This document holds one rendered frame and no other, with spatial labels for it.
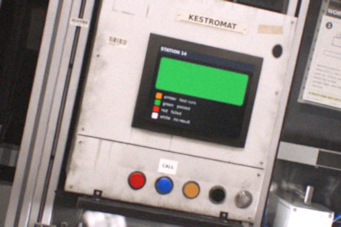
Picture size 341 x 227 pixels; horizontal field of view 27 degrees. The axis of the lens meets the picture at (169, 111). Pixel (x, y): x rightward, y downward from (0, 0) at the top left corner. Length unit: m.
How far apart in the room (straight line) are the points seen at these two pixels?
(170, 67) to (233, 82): 0.14
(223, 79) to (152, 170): 0.25
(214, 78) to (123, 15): 0.23
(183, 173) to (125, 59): 0.27
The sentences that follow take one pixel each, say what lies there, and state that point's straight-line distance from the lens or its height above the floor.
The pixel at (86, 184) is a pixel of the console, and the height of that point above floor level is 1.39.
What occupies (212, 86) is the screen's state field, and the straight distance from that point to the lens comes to 1.47.
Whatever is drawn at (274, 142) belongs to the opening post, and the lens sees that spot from 1.55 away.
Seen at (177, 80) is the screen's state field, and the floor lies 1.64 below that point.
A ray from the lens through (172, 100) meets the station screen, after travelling 1.45.
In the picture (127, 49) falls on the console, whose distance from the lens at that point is 1.46.
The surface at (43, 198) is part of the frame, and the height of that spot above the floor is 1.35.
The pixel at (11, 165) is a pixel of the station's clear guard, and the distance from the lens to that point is 1.50.
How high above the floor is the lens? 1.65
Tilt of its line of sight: 3 degrees down
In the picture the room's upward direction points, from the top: 12 degrees clockwise
